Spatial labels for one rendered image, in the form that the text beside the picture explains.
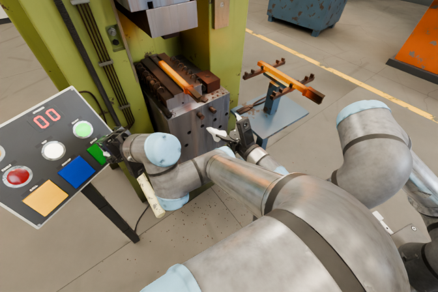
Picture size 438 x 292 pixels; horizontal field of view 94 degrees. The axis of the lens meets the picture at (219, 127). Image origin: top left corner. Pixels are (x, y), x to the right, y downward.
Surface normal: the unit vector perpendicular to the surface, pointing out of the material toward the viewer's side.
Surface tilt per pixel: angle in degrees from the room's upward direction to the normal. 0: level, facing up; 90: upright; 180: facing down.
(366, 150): 47
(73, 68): 90
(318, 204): 38
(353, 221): 21
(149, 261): 0
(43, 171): 60
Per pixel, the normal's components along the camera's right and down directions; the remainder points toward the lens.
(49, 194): 0.77, -0.04
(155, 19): 0.59, 0.59
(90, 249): 0.01, -0.69
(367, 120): -0.46, -0.69
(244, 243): -0.32, -0.94
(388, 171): -0.25, -0.05
